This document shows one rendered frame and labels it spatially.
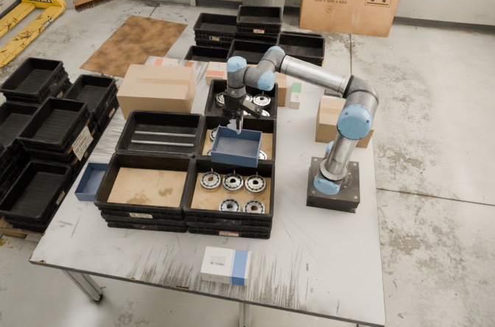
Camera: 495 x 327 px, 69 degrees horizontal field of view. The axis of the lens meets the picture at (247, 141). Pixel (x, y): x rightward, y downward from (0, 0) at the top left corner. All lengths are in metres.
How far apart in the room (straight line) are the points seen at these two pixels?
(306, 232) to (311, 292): 0.28
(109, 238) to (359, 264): 1.18
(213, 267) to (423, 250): 1.61
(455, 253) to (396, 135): 1.07
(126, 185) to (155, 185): 0.14
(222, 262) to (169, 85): 1.11
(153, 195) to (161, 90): 0.69
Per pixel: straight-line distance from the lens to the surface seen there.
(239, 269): 1.64
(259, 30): 3.39
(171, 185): 1.83
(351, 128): 1.34
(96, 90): 3.18
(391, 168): 3.12
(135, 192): 1.84
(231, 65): 1.41
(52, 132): 2.79
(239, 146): 1.63
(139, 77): 2.34
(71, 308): 2.62
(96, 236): 1.93
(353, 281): 1.78
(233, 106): 1.53
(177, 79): 2.27
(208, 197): 1.76
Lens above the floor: 2.31
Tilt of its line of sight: 49 degrees down
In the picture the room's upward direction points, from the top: 1 degrees clockwise
